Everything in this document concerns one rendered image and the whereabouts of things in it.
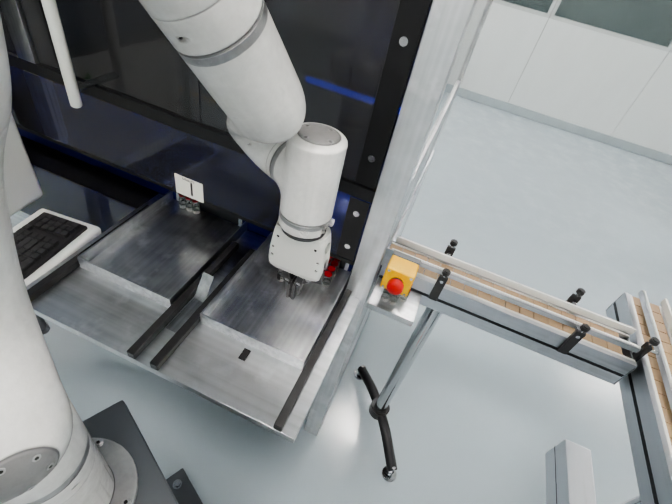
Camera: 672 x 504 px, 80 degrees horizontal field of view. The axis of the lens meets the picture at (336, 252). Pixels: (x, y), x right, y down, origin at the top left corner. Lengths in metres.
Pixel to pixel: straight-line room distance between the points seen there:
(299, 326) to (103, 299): 0.46
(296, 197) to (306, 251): 0.11
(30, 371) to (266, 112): 0.32
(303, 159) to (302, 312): 0.54
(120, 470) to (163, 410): 1.01
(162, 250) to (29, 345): 0.73
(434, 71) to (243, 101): 0.41
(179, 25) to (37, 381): 0.33
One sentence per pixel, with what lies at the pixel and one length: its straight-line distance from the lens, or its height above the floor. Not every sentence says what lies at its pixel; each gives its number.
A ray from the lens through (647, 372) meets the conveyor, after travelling 1.28.
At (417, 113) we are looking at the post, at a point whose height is 1.40.
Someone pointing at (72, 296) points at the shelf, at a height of 0.88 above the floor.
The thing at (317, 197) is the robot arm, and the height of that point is 1.34.
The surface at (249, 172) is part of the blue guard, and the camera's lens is 0.98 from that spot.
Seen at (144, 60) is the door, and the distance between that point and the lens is 1.05.
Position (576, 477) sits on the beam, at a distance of 1.50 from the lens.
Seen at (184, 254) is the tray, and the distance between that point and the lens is 1.13.
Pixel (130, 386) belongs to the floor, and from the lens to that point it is 1.95.
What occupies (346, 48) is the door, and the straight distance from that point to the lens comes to 0.79.
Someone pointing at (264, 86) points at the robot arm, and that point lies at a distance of 0.41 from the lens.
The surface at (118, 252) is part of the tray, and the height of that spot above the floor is 0.88.
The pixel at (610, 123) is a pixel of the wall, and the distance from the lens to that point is 5.74.
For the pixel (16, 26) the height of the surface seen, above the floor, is 1.29.
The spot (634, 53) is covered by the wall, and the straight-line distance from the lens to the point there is 5.55.
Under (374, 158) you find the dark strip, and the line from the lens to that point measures 0.82.
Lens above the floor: 1.67
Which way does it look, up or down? 42 degrees down
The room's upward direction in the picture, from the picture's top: 14 degrees clockwise
